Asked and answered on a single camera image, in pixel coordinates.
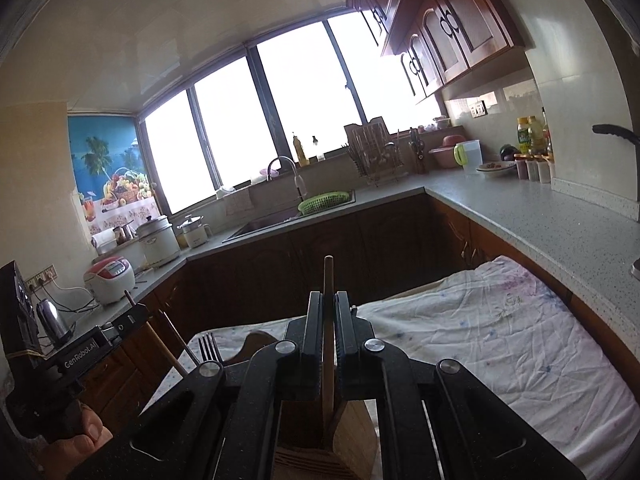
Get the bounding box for wooden chopstick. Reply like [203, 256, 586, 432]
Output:
[124, 290, 188, 377]
[322, 255, 335, 429]

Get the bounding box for metal chopstick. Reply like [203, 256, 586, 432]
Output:
[158, 309, 200, 367]

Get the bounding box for kitchen faucet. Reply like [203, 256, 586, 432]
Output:
[266, 155, 307, 202]

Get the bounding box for person left hand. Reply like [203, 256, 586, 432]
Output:
[38, 403, 113, 480]

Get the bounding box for steel electric kettle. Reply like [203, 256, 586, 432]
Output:
[36, 299, 73, 349]

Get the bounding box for wooden utensil holder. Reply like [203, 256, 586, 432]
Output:
[219, 329, 381, 480]

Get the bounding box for metal fork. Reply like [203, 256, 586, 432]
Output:
[198, 333, 222, 363]

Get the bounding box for white red rice cooker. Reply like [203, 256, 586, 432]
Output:
[84, 256, 136, 307]

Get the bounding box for small white pot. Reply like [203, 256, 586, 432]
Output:
[178, 214, 210, 249]

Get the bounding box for white floral tablecloth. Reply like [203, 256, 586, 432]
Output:
[144, 253, 640, 480]

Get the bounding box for white slow cooker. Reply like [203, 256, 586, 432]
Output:
[136, 216, 180, 268]

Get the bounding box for dish drying rack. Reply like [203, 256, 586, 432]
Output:
[344, 116, 404, 184]

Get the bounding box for yellow detergent bottle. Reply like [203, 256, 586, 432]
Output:
[293, 136, 309, 167]

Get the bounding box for pink bowl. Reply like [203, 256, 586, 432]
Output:
[428, 134, 465, 169]

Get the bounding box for tropical fruit poster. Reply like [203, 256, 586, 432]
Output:
[67, 115, 160, 235]

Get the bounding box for white green pitcher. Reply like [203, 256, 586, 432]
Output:
[454, 140, 484, 176]

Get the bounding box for plate with food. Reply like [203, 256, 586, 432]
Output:
[476, 162, 516, 179]

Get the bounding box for spice jars set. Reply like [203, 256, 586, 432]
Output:
[514, 154, 554, 184]

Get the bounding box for yellow oil bottle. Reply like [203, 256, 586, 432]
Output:
[516, 116, 548, 155]

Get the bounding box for upper wooden cabinets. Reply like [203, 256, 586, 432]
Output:
[346, 0, 525, 103]

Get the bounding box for wall power socket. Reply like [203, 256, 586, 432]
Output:
[25, 266, 58, 290]

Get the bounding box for black wok with handle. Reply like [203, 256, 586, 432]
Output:
[591, 124, 640, 148]

